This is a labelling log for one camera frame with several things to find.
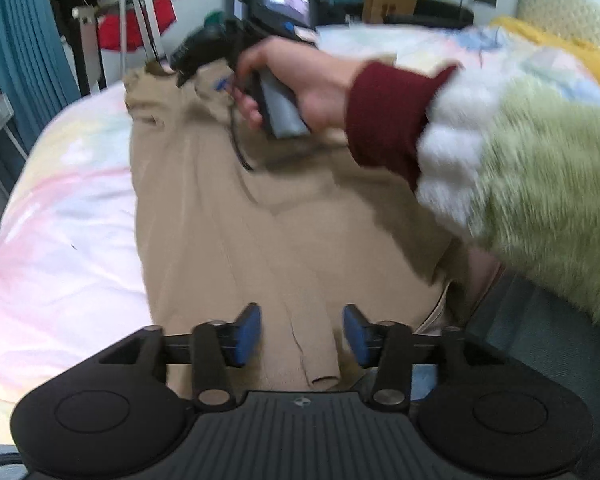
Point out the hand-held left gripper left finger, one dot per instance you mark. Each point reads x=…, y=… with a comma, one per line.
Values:
x=247, y=335

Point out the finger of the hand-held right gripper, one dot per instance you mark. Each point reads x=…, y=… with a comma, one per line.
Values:
x=192, y=52
x=223, y=83

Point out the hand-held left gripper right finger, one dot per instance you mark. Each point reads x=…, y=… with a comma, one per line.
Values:
x=356, y=336

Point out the beige sweater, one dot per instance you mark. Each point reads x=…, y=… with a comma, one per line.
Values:
x=260, y=225

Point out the person's right forearm fluffy sleeve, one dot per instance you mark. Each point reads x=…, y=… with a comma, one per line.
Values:
x=505, y=160

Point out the person's right hand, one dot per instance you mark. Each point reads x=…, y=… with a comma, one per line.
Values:
x=310, y=75

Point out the red cloth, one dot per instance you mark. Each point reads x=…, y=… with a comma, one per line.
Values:
x=130, y=22

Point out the brown cardboard box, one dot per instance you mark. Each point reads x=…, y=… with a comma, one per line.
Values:
x=389, y=4

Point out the pastel patterned bed blanket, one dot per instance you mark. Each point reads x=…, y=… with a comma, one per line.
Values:
x=65, y=240

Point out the yellow pillow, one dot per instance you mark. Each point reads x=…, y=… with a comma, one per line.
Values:
x=570, y=50

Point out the cream textured cushion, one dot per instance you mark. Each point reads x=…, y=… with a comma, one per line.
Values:
x=565, y=7

